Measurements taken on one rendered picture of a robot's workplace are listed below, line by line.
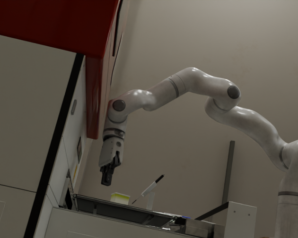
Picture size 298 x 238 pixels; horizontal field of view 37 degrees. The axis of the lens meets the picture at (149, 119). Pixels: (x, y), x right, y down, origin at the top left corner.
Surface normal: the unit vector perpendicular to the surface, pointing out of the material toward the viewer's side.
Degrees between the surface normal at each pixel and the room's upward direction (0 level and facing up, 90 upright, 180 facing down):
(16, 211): 90
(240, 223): 90
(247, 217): 90
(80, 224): 90
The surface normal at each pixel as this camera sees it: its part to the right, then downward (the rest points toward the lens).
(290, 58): 0.07, -0.34
